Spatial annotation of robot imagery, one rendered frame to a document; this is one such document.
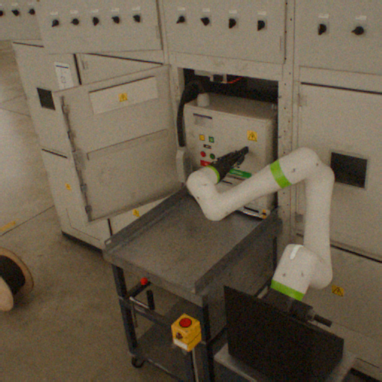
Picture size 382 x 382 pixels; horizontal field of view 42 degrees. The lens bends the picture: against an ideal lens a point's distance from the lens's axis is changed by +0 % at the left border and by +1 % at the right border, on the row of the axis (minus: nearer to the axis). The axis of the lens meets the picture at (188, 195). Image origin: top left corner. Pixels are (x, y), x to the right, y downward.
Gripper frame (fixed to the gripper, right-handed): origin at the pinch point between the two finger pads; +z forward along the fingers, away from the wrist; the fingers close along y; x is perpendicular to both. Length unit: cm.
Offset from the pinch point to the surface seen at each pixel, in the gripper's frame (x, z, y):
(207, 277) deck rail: -35, -52, 13
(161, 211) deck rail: -37, -19, -42
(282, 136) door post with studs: 8.3, 8.0, 16.6
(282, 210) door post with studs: -32.0, 7.7, 16.8
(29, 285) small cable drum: -110, -54, -144
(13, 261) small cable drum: -91, -56, -151
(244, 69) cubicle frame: 37.5, 8.2, -3.0
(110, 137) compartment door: 5, -26, -63
